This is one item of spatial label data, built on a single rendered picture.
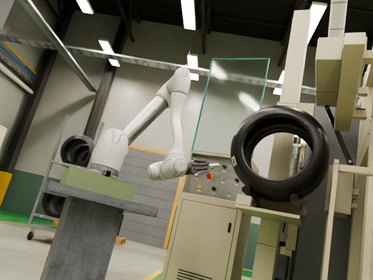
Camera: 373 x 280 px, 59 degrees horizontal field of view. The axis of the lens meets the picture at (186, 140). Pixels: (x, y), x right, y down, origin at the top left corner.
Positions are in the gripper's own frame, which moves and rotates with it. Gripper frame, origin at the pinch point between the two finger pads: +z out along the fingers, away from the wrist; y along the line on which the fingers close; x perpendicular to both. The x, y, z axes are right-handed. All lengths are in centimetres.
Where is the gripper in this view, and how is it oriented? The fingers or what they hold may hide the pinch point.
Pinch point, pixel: (213, 165)
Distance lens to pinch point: 200.4
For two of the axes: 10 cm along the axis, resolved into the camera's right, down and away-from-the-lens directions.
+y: 2.6, 8.6, -4.4
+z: 9.0, -0.6, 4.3
